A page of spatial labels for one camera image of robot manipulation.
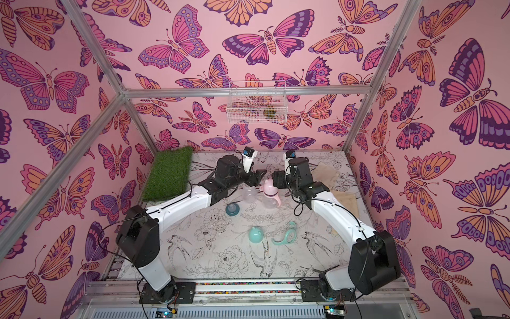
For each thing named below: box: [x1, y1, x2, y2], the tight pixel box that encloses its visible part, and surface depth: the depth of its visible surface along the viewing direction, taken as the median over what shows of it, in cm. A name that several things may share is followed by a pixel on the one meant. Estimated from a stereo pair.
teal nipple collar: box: [225, 202, 240, 216], surface depth 96 cm
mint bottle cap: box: [248, 225, 264, 244], surface depth 87 cm
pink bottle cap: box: [259, 178, 279, 197], surface depth 85 cm
